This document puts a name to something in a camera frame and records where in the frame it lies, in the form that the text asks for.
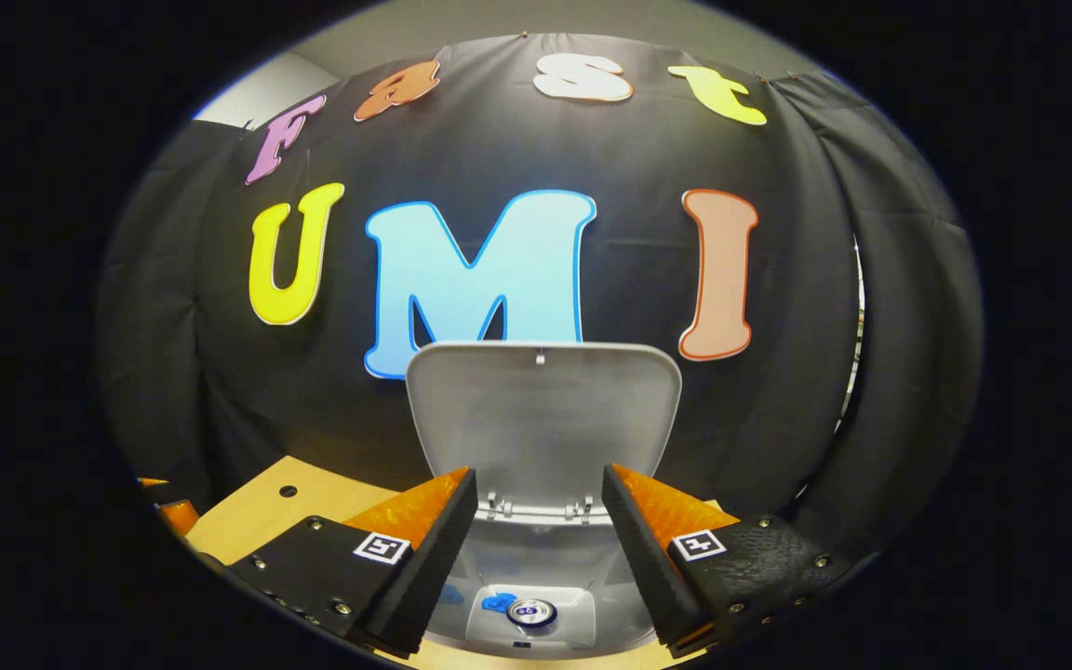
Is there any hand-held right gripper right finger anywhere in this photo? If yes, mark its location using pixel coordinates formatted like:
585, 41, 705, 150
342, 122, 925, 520
600, 463, 859, 658

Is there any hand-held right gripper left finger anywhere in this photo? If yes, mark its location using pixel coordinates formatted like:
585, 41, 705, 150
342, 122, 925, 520
229, 467, 480, 660

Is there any silver blue pop can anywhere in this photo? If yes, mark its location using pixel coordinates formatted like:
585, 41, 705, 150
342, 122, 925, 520
506, 597, 559, 630

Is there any white desktop garbage bin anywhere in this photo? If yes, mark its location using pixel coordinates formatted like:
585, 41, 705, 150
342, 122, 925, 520
405, 340, 686, 663

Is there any wooden desktop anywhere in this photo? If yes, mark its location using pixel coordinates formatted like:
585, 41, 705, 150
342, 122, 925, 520
184, 456, 742, 670

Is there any black backdrop cloth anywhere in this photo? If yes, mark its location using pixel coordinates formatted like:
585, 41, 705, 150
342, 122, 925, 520
94, 33, 984, 559

